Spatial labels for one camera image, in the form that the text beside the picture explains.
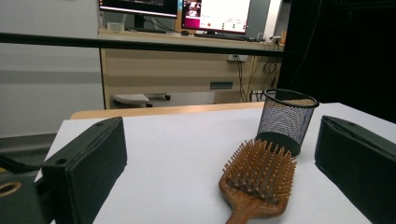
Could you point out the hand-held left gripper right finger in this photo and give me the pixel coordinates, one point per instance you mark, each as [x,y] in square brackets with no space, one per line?
[358,168]

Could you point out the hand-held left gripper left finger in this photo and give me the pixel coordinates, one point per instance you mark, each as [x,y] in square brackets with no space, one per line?
[84,174]

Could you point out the black mesh pen holder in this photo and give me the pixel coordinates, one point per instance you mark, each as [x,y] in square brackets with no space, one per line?
[285,121]

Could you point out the wooden paddle hairbrush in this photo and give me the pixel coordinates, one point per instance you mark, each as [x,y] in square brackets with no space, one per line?
[258,183]

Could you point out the white partition panel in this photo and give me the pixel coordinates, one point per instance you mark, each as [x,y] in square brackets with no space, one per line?
[46,87]

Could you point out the black curtain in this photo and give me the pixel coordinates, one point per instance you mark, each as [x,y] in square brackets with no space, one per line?
[342,53]

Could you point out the light wooden office desk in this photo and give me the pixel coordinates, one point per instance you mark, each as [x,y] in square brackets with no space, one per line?
[162,71]

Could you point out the grey desk label plate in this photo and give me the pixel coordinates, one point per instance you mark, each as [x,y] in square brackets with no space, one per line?
[221,85]

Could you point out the white power strip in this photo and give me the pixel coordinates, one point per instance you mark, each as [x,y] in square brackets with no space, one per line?
[237,58]

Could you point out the dark computer monitor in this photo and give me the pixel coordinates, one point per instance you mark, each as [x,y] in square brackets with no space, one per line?
[137,6]

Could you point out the black keyboard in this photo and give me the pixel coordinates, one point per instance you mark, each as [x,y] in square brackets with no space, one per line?
[221,36]

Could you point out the bright computer monitor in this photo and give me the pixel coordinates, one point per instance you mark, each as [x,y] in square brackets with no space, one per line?
[224,15]

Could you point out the black horizontal frame bar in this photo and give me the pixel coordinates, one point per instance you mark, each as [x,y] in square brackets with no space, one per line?
[62,41]

